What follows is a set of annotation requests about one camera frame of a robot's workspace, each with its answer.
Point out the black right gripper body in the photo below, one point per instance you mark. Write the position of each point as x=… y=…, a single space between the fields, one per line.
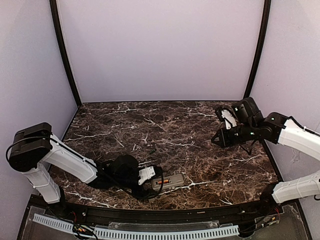
x=227 y=136

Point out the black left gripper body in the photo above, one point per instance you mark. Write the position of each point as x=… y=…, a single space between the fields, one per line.
x=146 y=190

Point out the white remote control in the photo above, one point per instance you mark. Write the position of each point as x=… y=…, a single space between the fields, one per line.
x=176 y=180

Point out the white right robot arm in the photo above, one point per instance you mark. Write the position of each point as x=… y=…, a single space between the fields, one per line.
x=245 y=122

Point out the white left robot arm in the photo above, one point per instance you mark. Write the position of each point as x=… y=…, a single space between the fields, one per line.
x=36 y=145

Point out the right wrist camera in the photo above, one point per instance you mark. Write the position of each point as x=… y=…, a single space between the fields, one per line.
x=225 y=115

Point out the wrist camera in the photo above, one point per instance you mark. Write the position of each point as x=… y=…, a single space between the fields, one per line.
x=148 y=173
x=225 y=115

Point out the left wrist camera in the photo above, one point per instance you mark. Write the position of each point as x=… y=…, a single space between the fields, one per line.
x=148 y=173

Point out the black front rail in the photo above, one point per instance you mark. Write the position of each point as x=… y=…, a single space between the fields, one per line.
x=236 y=214

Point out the left white cable duct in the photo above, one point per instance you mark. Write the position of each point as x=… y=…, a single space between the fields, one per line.
x=53 y=223

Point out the white cable duct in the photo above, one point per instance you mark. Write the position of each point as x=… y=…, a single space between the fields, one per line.
x=206 y=234
x=53 y=223

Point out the right white cable duct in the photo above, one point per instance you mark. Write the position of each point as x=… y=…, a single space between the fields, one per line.
x=206 y=234

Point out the right black frame post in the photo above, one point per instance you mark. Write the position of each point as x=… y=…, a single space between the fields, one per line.
x=259 y=47

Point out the black frame post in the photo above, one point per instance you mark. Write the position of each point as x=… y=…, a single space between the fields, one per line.
x=259 y=47
x=63 y=52

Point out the left black frame post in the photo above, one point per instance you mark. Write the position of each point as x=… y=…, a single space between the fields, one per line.
x=63 y=52

